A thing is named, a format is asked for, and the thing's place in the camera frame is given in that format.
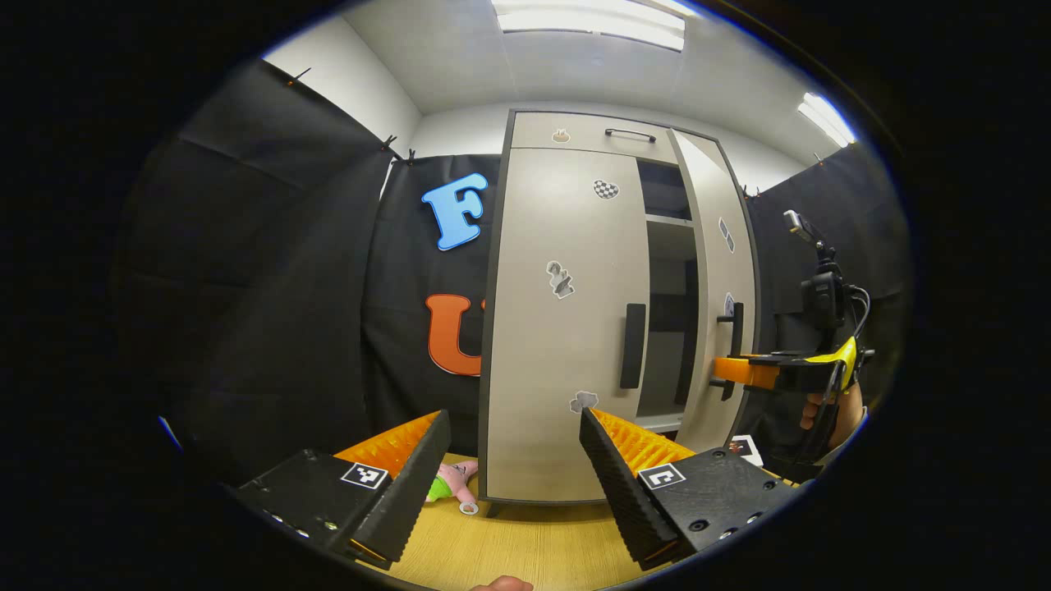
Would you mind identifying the black backdrop cloth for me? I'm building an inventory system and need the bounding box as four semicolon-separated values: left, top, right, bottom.
115;57;912;493

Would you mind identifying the small ceiling light panel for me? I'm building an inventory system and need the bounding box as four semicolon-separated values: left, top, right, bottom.
796;92;857;149

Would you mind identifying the beige cabinet drawer front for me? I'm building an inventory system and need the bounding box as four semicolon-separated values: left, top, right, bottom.
509;112;682;165

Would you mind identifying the beige shoe cabinet door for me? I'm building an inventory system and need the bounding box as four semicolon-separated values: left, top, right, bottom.
668;127;762;454

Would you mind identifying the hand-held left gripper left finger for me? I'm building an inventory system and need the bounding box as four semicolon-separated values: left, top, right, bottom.
232;409;452;571

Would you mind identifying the pink green plush toy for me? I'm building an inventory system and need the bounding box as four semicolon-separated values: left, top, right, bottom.
425;460;480;514

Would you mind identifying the beige double-door shoe cabinet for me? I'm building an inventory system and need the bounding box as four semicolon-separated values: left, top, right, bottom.
479;108;763;518

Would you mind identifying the large ceiling light panel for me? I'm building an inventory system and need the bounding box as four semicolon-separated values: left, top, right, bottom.
491;0;687;53

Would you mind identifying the checkered-sticker beige cabinet door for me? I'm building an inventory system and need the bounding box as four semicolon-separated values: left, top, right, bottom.
486;148;651;502

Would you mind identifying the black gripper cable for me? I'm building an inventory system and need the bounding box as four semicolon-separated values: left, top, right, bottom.
844;284;873;339

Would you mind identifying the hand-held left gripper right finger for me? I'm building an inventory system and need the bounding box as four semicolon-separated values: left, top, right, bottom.
579;408;799;572

